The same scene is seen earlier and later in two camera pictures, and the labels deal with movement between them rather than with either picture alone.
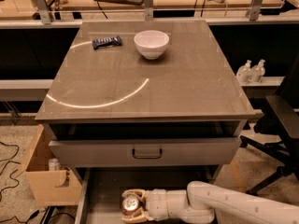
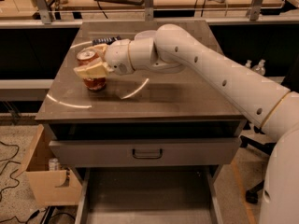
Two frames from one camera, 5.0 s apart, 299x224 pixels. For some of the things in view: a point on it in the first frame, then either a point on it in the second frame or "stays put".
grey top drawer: [196, 151] stays put
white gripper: [156, 202] to [117, 57]
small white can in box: [53, 164] stays put
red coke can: [131, 206] to [90, 57]
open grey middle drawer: [103, 189] stays put
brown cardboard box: [47, 187] stays put
